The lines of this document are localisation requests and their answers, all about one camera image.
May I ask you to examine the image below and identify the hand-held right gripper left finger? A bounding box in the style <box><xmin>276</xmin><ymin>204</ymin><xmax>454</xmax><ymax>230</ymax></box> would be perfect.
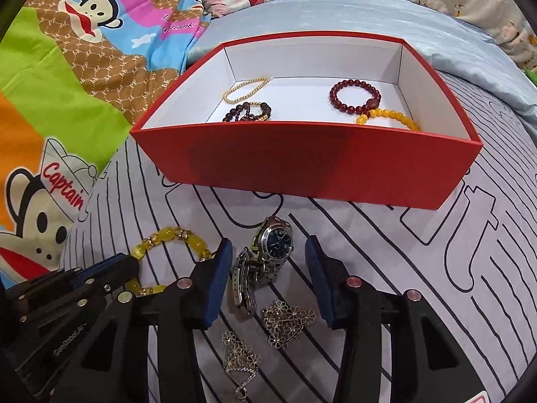
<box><xmin>50</xmin><ymin>238</ymin><xmax>233</xmax><ymax>403</ymax></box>

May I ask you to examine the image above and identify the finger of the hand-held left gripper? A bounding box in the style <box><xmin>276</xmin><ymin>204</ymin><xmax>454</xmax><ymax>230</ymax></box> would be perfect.
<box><xmin>19</xmin><ymin>285</ymin><xmax>112</xmax><ymax>337</ymax></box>
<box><xmin>8</xmin><ymin>254</ymin><xmax>140</xmax><ymax>303</ymax></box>

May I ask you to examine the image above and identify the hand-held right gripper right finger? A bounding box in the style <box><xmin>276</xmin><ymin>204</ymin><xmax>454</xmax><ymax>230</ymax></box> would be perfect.
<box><xmin>305</xmin><ymin>236</ymin><xmax>483</xmax><ymax>403</ymax></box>

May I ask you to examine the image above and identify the silver metal wristwatch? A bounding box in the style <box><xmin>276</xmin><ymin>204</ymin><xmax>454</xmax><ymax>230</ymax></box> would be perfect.
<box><xmin>229</xmin><ymin>215</ymin><xmax>294</xmax><ymax>317</ymax></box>

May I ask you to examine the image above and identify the yellow chunky bead bracelet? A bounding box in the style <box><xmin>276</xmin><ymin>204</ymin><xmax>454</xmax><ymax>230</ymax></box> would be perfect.
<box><xmin>131</xmin><ymin>226</ymin><xmax>214</xmax><ymax>299</ymax></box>

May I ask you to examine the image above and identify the red cardboard box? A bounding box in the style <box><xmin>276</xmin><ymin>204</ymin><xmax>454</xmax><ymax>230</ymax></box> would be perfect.
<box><xmin>129</xmin><ymin>30</ymin><xmax>484</xmax><ymax>211</ymax></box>

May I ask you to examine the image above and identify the dark bead bracelet gold charm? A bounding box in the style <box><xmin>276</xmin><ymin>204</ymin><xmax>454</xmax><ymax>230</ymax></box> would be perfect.
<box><xmin>222</xmin><ymin>101</ymin><xmax>271</xmax><ymax>123</ymax></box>

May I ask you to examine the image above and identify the yellow round bead bracelet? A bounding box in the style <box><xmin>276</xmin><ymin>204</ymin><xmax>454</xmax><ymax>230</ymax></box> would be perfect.
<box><xmin>356</xmin><ymin>108</ymin><xmax>421</xmax><ymax>132</ymax></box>

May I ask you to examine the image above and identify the dark red bead bracelet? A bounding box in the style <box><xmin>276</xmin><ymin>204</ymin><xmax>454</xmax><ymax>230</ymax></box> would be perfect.
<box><xmin>329</xmin><ymin>79</ymin><xmax>382</xmax><ymax>116</ymax></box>

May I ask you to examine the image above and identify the grey striped bed sheet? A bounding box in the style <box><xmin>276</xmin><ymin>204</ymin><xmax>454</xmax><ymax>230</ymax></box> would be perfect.
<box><xmin>59</xmin><ymin>71</ymin><xmax>537</xmax><ymax>403</ymax></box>

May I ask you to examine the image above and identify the colourful cartoon blanket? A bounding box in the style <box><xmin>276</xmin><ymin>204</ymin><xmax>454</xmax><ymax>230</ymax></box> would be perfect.
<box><xmin>0</xmin><ymin>0</ymin><xmax>219</xmax><ymax>299</ymax></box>

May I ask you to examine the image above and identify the light blue pillow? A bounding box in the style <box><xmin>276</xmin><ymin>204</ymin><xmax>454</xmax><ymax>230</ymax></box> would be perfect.
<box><xmin>187</xmin><ymin>0</ymin><xmax>537</xmax><ymax>118</ymax></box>

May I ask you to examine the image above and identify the silver flower chain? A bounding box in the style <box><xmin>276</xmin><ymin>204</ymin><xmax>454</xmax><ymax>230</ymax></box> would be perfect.
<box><xmin>222</xmin><ymin>300</ymin><xmax>317</xmax><ymax>403</ymax></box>

